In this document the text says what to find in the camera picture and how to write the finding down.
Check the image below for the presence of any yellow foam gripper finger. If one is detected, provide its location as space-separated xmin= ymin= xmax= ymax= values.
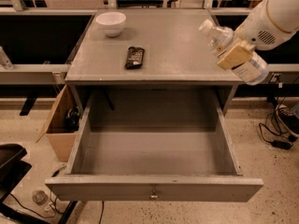
xmin=217 ymin=40 xmax=255 ymax=70

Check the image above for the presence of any clear plastic water bottle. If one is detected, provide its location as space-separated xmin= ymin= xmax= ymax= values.
xmin=199 ymin=20 xmax=269 ymax=86

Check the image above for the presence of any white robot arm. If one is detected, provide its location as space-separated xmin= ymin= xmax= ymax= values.
xmin=217 ymin=0 xmax=299 ymax=70

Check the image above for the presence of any grey cabinet with top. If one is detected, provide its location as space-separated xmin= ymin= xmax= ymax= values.
xmin=65 ymin=8 xmax=241 ymax=127

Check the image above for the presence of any brass drawer knob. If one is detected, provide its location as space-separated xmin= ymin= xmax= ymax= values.
xmin=149 ymin=189 xmax=159 ymax=201

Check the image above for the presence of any open grey top drawer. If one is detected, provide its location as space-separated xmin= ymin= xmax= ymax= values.
xmin=45 ymin=89 xmax=264 ymax=203

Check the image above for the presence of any dark snack bar wrapper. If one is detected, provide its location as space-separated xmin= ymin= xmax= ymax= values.
xmin=124 ymin=47 xmax=145 ymax=69

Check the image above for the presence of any white ceramic bowl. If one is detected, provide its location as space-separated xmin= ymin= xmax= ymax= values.
xmin=95 ymin=12 xmax=126 ymax=37

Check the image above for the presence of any brown cardboard box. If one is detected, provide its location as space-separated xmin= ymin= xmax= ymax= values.
xmin=36 ymin=86 xmax=77 ymax=161

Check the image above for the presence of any small clear jar on floor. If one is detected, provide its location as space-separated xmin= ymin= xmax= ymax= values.
xmin=32 ymin=190 xmax=48 ymax=205

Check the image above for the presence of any black office chair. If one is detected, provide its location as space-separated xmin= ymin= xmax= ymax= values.
xmin=0 ymin=144 xmax=32 ymax=203

